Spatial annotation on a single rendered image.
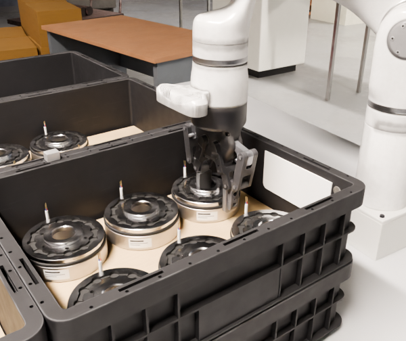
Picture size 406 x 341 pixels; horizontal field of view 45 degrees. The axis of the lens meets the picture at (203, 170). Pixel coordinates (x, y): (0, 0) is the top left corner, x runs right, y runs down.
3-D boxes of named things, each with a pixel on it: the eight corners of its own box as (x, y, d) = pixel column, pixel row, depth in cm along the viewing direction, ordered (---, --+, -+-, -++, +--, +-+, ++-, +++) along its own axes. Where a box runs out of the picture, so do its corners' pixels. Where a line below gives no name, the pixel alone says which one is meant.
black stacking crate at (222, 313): (218, 180, 86) (220, 120, 81) (356, 265, 64) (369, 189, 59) (-17, 262, 65) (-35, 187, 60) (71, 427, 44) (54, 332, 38)
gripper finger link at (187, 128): (200, 120, 72) (208, 159, 73) (193, 120, 73) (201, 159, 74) (185, 124, 70) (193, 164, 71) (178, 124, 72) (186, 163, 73)
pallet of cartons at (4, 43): (61, 61, 490) (52, -8, 461) (100, 90, 405) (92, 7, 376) (-23, 72, 454) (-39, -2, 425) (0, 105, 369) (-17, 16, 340)
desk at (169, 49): (128, 101, 380) (122, 15, 351) (239, 147, 300) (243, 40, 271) (54, 120, 342) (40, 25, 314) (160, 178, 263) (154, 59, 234)
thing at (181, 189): (211, 169, 80) (211, 166, 79) (253, 193, 72) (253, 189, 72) (159, 187, 74) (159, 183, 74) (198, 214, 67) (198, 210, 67)
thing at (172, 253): (214, 230, 64) (214, 226, 63) (262, 271, 56) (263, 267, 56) (144, 255, 59) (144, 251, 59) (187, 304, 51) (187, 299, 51)
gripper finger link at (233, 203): (226, 175, 66) (224, 207, 69) (240, 183, 64) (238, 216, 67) (234, 172, 67) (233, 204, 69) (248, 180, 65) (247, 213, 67)
